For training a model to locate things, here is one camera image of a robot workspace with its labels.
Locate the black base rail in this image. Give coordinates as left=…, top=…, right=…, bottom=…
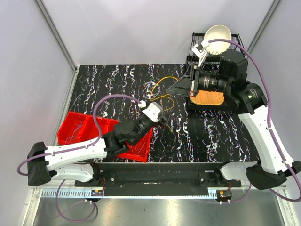
left=75, top=162, right=241, bottom=188

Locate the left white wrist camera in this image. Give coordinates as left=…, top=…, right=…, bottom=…
left=138, top=100, right=163, bottom=122

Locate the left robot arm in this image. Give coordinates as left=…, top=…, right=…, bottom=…
left=26, top=113, right=167, bottom=186

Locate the white pink cable coil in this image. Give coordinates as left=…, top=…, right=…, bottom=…
left=129, top=138, right=148, bottom=158

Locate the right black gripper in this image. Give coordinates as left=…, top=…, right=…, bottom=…
left=166, top=64, right=231, bottom=97

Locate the orange woven mat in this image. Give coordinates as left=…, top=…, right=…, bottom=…
left=190, top=90, right=224, bottom=106

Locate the black wire dish rack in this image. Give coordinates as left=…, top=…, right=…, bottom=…
left=185, top=28, right=245, bottom=69

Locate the red divided plastic bin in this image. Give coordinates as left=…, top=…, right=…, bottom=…
left=57, top=111, right=153, bottom=162

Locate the yellow cable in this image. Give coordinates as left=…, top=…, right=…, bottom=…
left=150, top=76, right=179, bottom=132

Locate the white bowl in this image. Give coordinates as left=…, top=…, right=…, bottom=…
left=204, top=25, right=232, bottom=55

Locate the black square tray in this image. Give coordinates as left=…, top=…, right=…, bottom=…
left=187, top=70, right=240, bottom=111

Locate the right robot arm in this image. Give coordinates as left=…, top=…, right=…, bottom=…
left=166, top=50, right=301, bottom=190

